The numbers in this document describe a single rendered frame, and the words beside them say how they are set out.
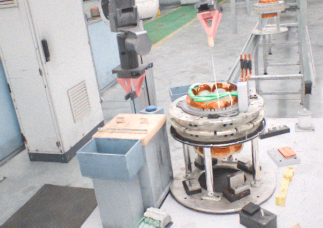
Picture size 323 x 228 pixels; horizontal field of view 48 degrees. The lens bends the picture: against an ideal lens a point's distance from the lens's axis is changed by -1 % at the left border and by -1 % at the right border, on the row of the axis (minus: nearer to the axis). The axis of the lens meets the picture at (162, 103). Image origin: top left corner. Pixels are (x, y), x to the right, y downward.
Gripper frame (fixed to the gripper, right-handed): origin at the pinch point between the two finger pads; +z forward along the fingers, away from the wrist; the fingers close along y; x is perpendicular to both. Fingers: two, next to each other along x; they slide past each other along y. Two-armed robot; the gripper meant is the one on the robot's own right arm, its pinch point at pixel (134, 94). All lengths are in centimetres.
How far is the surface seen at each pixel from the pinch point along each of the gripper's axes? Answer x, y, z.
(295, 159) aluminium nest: 31, 50, 37
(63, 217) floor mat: 68, -103, 123
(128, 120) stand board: 5.0, -5.9, 12.1
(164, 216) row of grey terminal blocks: -13.5, 11.3, 35.7
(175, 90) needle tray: 42.1, -0.9, 14.6
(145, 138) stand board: -7.9, 5.6, 11.5
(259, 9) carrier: 301, 8, 22
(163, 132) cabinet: 8.8, 5.1, 17.7
